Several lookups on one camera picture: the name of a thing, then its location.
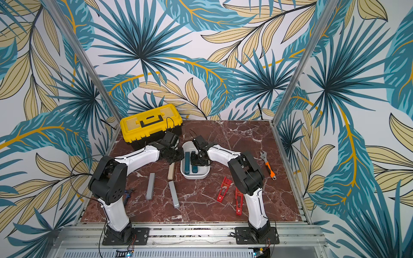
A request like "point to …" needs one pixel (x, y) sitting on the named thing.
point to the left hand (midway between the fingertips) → (184, 157)
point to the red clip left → (226, 184)
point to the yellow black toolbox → (140, 130)
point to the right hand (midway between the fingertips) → (193, 162)
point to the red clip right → (239, 196)
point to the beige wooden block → (171, 171)
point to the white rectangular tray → (203, 171)
